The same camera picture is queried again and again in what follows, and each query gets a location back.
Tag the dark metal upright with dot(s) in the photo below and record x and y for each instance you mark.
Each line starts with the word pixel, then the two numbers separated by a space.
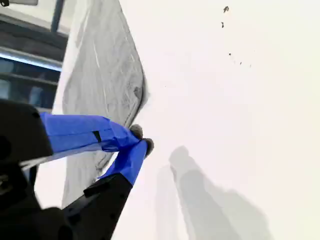
pixel 57 15

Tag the bright metal frame rail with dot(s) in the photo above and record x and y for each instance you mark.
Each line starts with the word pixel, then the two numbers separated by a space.
pixel 30 60

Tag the grey striped towel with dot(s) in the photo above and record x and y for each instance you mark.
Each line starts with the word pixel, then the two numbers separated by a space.
pixel 105 62

